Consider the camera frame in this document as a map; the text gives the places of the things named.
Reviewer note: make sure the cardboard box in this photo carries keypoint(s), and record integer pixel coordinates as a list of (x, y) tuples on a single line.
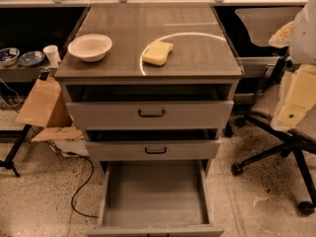
[(45, 108)]

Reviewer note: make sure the grey middle drawer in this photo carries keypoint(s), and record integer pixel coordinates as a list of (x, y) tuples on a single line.
[(117, 145)]

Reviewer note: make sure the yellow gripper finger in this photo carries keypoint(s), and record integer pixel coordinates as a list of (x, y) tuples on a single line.
[(281, 38), (296, 97)]

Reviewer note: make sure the yellow sponge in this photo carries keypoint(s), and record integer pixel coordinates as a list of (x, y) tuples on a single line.
[(157, 52)]

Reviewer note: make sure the grey bottom drawer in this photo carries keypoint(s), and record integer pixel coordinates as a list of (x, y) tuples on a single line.
[(155, 199)]

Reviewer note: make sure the grey office chair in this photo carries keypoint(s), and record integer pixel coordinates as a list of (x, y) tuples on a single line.
[(293, 142)]

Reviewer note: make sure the white bowl at left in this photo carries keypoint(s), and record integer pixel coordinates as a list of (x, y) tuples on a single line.
[(9, 56)]

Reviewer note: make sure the grey top drawer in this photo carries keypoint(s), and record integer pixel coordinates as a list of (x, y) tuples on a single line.
[(148, 106)]

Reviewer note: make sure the grey drawer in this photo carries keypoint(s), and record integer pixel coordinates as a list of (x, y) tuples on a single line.
[(148, 106), (117, 145), (155, 199)]

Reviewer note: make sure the grey drawer cabinet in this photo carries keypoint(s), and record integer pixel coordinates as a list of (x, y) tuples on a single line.
[(201, 53)]

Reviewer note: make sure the white paper cup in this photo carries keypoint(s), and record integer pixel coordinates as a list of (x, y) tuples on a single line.
[(52, 54)]

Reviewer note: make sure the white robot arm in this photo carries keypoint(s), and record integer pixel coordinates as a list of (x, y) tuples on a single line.
[(302, 46)]

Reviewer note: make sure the black tripod stand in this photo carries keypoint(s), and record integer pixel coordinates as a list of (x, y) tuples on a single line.
[(19, 135)]

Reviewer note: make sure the white bowl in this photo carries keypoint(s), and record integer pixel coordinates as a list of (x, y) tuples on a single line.
[(91, 47), (9, 56)]

